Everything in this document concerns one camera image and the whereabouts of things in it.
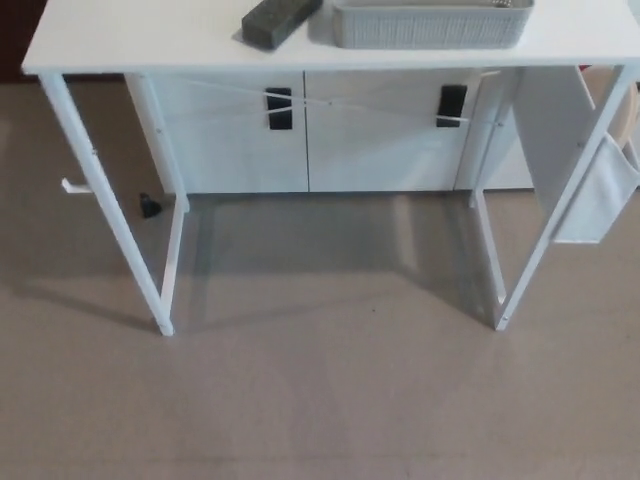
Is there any dark speckled rectangular eraser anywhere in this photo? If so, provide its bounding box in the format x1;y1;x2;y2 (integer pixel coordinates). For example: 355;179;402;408
241;0;325;51

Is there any white fabric desk pouch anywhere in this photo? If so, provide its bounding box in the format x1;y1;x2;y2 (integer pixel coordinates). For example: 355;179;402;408
549;132;640;246

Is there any white cabinet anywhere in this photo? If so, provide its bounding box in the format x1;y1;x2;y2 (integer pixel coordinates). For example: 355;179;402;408
123;67;640;196

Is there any grey perforated plastic basket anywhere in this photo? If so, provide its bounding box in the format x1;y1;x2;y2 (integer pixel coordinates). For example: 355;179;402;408
332;0;535;50

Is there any black cabinet door handle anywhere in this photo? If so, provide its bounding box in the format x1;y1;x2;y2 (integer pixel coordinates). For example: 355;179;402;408
265;87;293;134
435;84;469;129

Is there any white metal-frame desk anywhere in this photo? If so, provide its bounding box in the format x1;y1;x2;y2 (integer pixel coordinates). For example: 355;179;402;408
20;0;639;337

